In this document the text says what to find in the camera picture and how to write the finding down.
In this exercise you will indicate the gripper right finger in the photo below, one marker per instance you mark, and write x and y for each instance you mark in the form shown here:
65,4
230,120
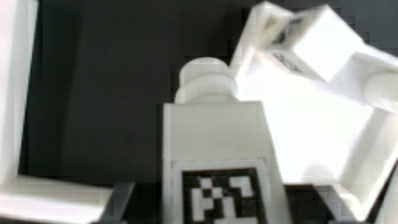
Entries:
317,208

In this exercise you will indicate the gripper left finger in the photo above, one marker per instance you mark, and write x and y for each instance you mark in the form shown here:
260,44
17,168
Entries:
133,206

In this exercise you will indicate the white table leg with tag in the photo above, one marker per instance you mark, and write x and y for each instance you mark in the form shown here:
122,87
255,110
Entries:
316,43

